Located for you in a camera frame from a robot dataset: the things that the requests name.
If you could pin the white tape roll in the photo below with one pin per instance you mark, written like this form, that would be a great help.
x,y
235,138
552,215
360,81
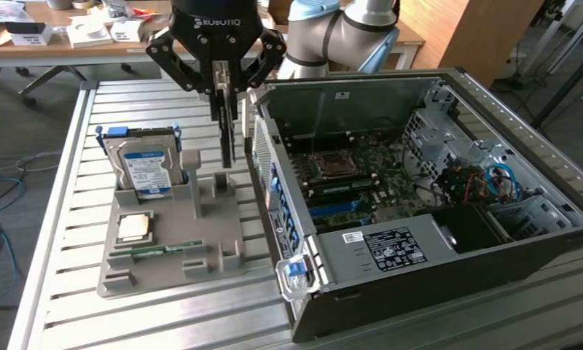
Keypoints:
x,y
98,33

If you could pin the CPU chip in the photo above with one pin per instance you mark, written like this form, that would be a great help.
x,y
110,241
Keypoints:
x,y
134,228

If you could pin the grey parts rack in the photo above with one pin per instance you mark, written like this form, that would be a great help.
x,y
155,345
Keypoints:
x,y
175,233

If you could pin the beige tape roll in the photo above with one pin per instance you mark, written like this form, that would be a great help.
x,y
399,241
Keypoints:
x,y
83,3

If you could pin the wooden cabinet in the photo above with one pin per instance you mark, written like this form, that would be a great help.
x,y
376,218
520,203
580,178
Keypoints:
x,y
467,36

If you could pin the clear plastic bag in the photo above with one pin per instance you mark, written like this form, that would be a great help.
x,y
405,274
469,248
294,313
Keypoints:
x,y
4,11

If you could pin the open black PC case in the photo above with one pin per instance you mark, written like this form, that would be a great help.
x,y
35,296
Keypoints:
x,y
419,291

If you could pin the orange item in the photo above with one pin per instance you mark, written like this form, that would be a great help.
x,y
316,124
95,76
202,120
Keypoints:
x,y
143,14

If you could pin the RAM stick with white label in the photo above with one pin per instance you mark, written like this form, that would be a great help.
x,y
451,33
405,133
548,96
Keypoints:
x,y
345,187

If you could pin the hard disk with blue caddy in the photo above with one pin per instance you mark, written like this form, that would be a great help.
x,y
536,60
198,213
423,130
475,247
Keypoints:
x,y
146,167

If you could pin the white box with black lid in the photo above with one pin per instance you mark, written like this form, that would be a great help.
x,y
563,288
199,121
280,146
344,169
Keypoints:
x,y
30,38

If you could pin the grey cup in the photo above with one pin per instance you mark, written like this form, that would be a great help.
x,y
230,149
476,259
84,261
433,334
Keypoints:
x,y
59,4

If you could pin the black graphics card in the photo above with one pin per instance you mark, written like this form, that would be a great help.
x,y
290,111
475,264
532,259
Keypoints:
x,y
228,146

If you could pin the white power socket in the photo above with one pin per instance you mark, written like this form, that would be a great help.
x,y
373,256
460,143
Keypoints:
x,y
517,54

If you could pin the metal CPU socket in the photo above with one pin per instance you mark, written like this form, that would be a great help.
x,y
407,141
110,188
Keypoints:
x,y
332,164

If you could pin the small white box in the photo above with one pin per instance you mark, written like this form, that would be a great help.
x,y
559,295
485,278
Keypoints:
x,y
127,33

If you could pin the black metal leg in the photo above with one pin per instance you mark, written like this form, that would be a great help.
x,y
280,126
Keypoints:
x,y
569,91

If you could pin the blue case release latch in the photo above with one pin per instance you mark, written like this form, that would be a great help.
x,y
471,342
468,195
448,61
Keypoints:
x,y
292,271

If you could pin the flat white box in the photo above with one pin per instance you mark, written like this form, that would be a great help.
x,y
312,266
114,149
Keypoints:
x,y
90,43

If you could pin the clear packaging pile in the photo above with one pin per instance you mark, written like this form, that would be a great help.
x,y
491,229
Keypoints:
x,y
114,7

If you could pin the white desk frame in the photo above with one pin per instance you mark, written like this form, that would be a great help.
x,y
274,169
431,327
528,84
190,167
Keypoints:
x,y
549,34

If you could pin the blue expansion slot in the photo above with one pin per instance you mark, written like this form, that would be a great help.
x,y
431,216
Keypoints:
x,y
336,208

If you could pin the grey power supply unit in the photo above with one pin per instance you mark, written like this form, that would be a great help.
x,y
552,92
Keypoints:
x,y
345,259

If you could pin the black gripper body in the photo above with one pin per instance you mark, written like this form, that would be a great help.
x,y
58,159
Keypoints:
x,y
216,33

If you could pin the light wooden desk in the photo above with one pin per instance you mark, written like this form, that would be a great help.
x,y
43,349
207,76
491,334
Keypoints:
x,y
411,36
59,51

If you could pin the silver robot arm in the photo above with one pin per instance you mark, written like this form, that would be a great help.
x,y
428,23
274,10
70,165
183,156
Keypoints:
x,y
316,36

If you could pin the green motherboard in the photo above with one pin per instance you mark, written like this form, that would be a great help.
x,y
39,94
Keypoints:
x,y
393,175

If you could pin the brown cardboard box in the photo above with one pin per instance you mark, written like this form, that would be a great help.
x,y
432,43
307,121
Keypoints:
x,y
278,12

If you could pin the green RAM stick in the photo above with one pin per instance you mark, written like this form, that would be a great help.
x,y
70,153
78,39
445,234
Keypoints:
x,y
160,249

